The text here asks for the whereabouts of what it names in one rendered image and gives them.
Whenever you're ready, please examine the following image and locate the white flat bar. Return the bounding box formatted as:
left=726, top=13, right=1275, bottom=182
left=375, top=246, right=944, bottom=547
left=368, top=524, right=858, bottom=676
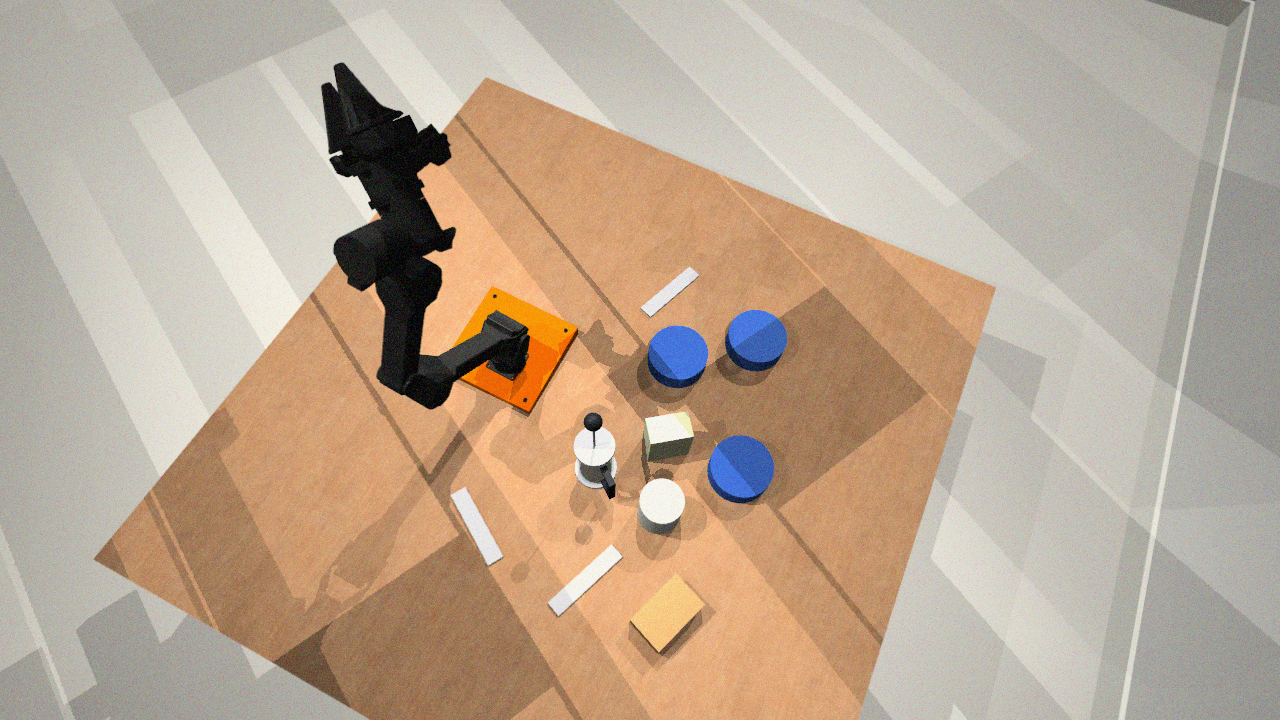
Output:
left=640, top=266, right=699, bottom=318
left=451, top=487, right=504, bottom=566
left=548, top=544, right=623, bottom=616

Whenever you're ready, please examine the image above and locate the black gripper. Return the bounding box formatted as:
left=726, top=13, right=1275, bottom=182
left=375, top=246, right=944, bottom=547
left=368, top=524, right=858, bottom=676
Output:
left=321, top=61, right=424, bottom=217

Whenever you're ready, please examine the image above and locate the white cylinder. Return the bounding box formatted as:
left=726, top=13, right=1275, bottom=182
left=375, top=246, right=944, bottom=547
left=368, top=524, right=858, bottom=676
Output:
left=637, top=478, right=685, bottom=534

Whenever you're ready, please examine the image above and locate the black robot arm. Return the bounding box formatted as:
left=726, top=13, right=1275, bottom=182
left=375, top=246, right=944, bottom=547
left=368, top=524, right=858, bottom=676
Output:
left=333, top=124, right=530, bottom=410

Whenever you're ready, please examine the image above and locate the blue cylinder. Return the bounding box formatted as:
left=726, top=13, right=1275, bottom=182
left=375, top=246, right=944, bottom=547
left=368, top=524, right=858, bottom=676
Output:
left=724, top=310, right=787, bottom=372
left=707, top=436, right=774, bottom=503
left=648, top=325, right=708, bottom=388

